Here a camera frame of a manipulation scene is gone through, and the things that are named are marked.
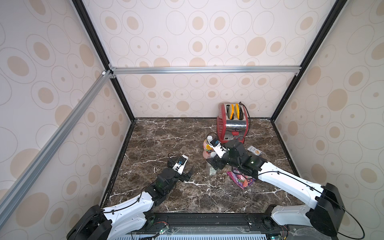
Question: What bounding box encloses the clear pink drink bottle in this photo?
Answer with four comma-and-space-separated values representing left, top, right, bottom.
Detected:
203, 138, 217, 160

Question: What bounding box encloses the black toaster power cable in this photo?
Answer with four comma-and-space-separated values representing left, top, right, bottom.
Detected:
238, 101, 252, 133

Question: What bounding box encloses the green label water bottle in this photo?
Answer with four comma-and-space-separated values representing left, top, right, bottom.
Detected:
207, 163, 217, 176

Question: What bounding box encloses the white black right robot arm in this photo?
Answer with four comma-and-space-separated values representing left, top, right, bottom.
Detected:
205, 136, 346, 239

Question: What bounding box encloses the black camera cable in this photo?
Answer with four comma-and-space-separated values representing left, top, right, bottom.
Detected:
205, 131, 220, 145
166, 152, 181, 166

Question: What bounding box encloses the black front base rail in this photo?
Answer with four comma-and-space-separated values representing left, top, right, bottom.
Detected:
79, 212, 339, 240

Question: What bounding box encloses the aluminium horizontal frame bar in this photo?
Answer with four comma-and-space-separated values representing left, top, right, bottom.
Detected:
108, 65, 302, 76

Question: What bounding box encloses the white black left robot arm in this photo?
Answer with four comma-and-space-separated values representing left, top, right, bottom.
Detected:
66, 167, 194, 240

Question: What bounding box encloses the black right camera cable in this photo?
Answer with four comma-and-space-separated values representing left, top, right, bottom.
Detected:
205, 131, 220, 145

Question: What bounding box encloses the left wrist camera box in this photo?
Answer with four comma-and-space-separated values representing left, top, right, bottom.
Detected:
171, 155, 189, 175

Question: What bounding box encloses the red and steel toaster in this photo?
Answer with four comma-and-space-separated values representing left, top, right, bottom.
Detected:
217, 102, 250, 143

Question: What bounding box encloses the yellow toy toast slice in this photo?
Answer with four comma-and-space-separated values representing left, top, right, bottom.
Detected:
227, 104, 235, 120
234, 104, 241, 120

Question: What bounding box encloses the purple candy bag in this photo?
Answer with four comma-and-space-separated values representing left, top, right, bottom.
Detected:
227, 169, 255, 190

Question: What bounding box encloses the aluminium diagonal frame bar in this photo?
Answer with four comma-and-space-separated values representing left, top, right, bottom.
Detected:
1, 70, 112, 228

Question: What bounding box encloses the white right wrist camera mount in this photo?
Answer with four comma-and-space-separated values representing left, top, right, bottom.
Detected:
212, 141, 228, 159

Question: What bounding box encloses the white cracker snack packet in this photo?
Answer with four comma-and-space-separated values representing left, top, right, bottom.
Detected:
247, 146, 263, 156

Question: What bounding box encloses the black left camera cable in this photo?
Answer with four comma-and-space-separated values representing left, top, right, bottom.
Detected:
166, 152, 181, 166

